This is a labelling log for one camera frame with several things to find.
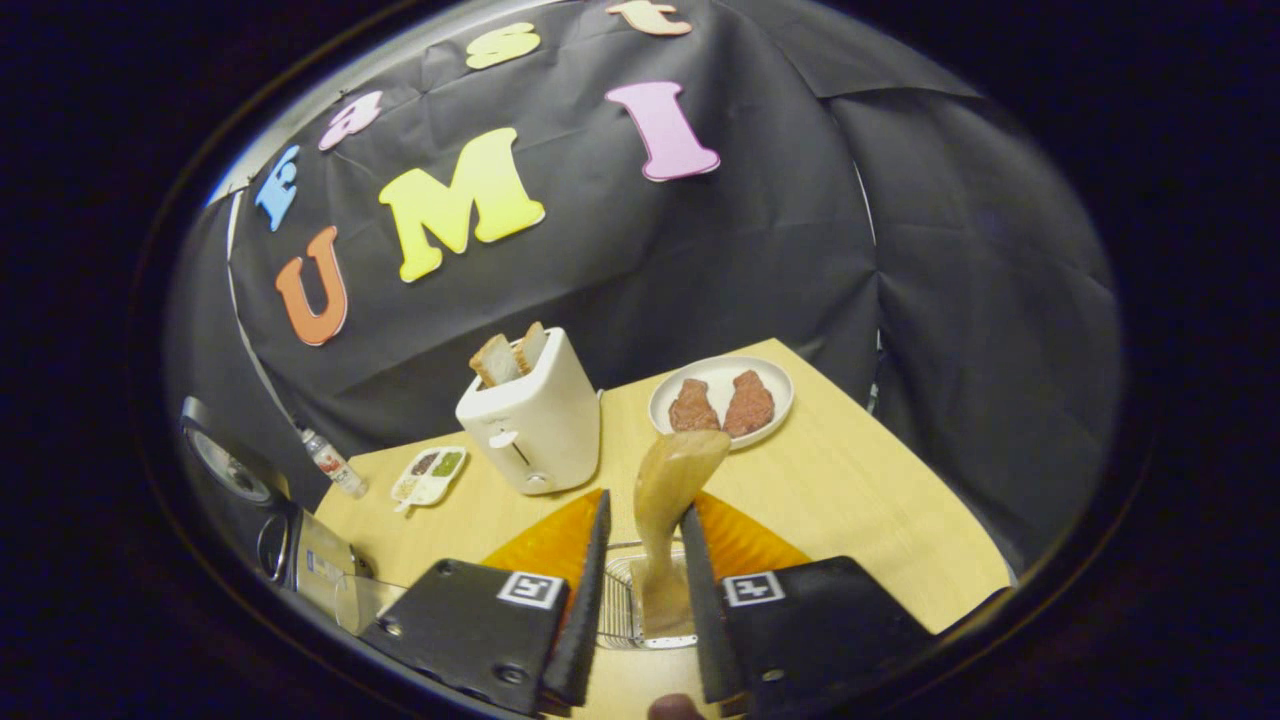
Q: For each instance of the white divided grain dish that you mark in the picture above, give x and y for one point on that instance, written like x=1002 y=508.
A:
x=430 y=478

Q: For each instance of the white round plate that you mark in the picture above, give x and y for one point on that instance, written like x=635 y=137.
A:
x=720 y=365

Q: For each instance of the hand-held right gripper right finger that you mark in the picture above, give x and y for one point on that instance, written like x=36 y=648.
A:
x=705 y=620

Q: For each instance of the black rice cooker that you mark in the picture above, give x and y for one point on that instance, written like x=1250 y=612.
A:
x=320 y=570

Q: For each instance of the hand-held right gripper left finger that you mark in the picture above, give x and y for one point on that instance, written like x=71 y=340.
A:
x=585 y=620

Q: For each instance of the black backdrop cloth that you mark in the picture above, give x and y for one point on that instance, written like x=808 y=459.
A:
x=800 y=250

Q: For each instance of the toast slice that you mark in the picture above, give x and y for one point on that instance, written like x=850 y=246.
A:
x=495 y=362
x=530 y=348

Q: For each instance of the clear tray of rice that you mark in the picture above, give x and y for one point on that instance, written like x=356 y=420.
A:
x=365 y=605

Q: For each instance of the wooden spoon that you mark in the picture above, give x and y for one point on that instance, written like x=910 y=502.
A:
x=670 y=500

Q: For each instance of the white toaster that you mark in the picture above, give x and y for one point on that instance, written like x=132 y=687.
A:
x=545 y=430

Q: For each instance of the small clear bottle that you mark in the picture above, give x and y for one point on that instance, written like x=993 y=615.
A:
x=335 y=465

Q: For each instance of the brown meat piece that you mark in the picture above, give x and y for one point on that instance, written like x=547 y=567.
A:
x=693 y=406
x=749 y=404

